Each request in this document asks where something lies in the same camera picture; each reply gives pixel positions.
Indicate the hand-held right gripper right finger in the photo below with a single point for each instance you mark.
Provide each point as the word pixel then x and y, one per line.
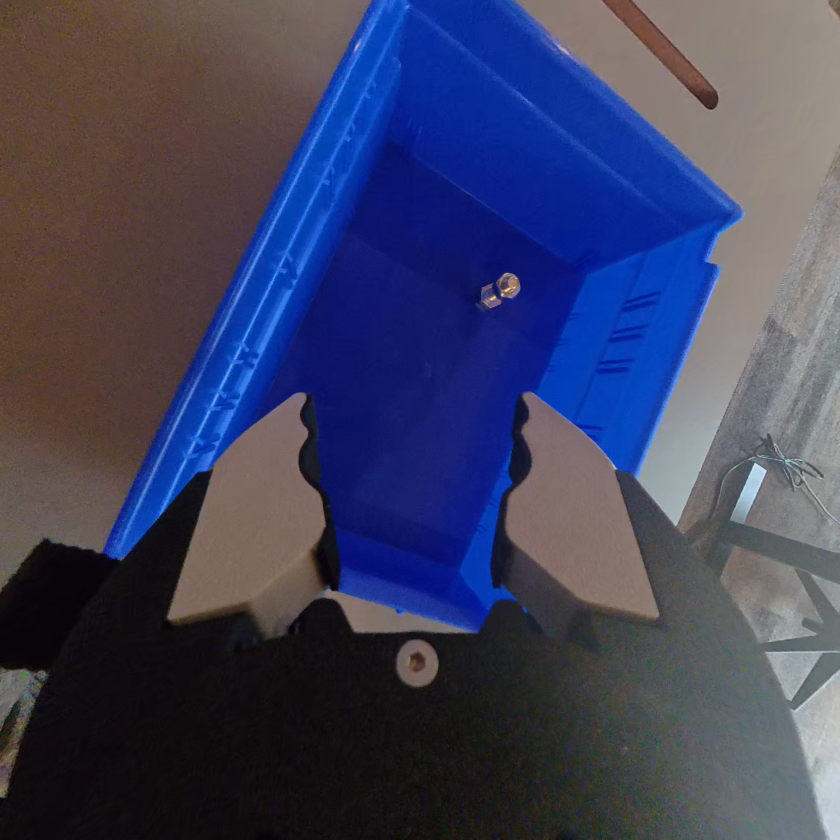
pixel 577 518

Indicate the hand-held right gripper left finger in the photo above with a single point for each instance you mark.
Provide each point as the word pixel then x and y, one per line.
pixel 253 512

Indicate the blue plastic bin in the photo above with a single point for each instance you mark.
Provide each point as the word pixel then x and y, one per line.
pixel 420 407

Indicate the silver hex nut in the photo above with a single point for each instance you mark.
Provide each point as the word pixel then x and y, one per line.
pixel 489 296

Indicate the silver threaded bolt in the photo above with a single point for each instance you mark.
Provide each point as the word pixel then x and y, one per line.
pixel 509 283

